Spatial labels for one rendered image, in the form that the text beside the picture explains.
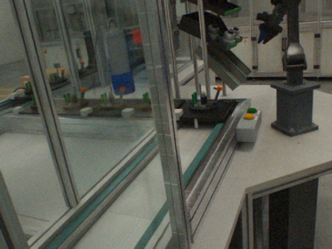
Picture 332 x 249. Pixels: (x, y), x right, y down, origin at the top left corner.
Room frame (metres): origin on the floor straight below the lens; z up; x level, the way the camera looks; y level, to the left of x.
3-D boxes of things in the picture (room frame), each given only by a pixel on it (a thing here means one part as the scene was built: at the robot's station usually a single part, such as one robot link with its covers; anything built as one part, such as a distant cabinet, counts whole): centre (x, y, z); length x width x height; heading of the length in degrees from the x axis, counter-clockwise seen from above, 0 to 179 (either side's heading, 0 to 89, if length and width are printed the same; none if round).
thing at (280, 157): (1.32, -0.54, 0.84); 0.90 x 0.70 x 0.03; 105
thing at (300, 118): (1.27, -0.56, 0.96); 0.15 x 0.15 x 0.20; 15
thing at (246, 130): (1.21, -0.34, 0.93); 0.21 x 0.07 x 0.06; 154
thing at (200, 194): (1.06, -0.20, 0.91); 0.89 x 0.06 x 0.11; 154
